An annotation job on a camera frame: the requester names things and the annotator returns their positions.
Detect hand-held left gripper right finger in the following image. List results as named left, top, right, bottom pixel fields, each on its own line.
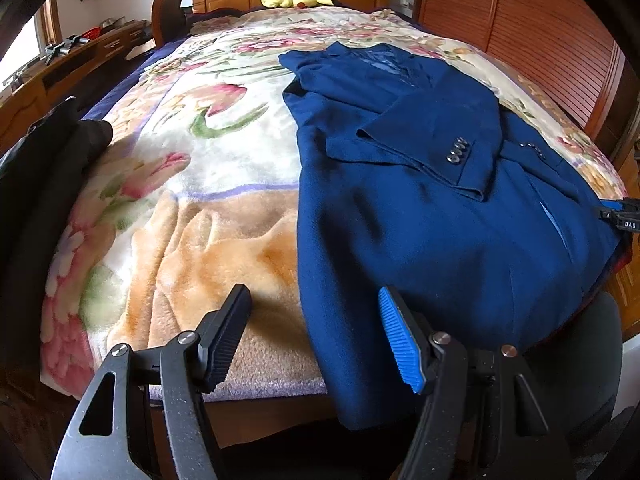
left=377, top=286, right=578, bottom=480

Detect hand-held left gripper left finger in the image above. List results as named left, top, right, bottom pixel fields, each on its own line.
left=50, top=284, right=253, bottom=480

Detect blue suit jacket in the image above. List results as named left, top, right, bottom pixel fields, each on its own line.
left=277, top=42, right=631, bottom=433

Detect black folded clothes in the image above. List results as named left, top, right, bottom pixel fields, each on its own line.
left=0, top=96, right=115, bottom=271

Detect floral blanket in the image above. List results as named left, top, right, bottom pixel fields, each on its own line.
left=40, top=7, right=628, bottom=403

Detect wooden slatted wardrobe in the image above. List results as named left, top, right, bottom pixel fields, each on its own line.
left=412, top=0, right=628, bottom=146

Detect long wooden desk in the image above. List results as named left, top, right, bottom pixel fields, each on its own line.
left=0, top=19, right=151, bottom=153

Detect wooden chair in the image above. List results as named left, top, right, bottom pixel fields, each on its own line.
left=151, top=0, right=193, bottom=46

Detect black tool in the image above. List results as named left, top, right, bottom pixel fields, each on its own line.
left=44, top=34, right=81, bottom=63

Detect window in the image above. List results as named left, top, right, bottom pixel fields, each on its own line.
left=20, top=0, right=63, bottom=68

